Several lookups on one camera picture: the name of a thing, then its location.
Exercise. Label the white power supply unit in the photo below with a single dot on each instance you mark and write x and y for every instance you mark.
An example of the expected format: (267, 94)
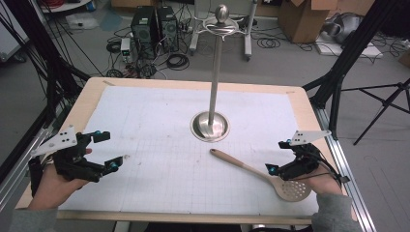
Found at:
(126, 50)

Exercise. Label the large open cardboard box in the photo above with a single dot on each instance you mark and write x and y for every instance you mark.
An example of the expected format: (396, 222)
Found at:
(303, 22)

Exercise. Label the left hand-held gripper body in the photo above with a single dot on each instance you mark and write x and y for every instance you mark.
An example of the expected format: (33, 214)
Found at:
(72, 161)

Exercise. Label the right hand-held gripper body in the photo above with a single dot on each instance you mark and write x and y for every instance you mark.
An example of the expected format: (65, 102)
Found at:
(304, 161)

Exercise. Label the person's right hand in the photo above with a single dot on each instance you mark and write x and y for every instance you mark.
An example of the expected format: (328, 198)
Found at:
(325, 185)

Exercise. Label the aluminium rail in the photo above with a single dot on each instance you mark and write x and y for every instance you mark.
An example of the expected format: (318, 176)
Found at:
(354, 193)
(16, 170)

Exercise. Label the beige slotted spoon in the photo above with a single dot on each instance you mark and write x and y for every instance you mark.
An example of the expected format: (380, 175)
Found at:
(238, 162)

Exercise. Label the white flat board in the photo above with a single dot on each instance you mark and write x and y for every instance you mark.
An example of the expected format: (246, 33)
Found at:
(367, 48)

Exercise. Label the black metal frame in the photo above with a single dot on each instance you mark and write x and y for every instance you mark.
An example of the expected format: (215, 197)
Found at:
(354, 48)
(35, 42)

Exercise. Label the white grid mat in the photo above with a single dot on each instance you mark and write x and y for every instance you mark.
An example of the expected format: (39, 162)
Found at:
(161, 161)

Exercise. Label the grey vacuum cleaner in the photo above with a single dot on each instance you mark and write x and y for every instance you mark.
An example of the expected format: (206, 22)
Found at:
(343, 27)

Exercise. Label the steel utensil stand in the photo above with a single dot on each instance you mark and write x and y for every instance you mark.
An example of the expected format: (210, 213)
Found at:
(212, 96)

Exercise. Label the small cardboard box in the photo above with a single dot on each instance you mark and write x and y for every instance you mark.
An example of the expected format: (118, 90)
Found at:
(404, 58)

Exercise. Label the person's left hand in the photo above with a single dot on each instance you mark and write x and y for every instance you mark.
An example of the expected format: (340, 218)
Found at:
(53, 190)

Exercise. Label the black computer tower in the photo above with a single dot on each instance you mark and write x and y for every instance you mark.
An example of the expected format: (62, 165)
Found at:
(143, 32)
(169, 29)

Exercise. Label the black tripod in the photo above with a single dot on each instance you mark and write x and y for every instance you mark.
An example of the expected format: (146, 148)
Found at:
(385, 103)

